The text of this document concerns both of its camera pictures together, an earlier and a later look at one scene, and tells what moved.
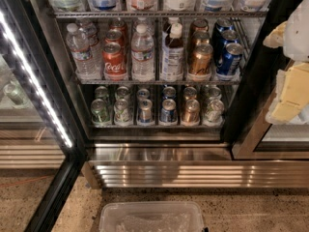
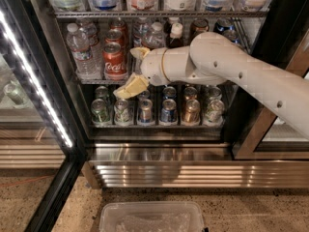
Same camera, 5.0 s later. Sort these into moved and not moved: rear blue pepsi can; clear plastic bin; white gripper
Moved: white gripper
Not moved: clear plastic bin; rear blue pepsi can
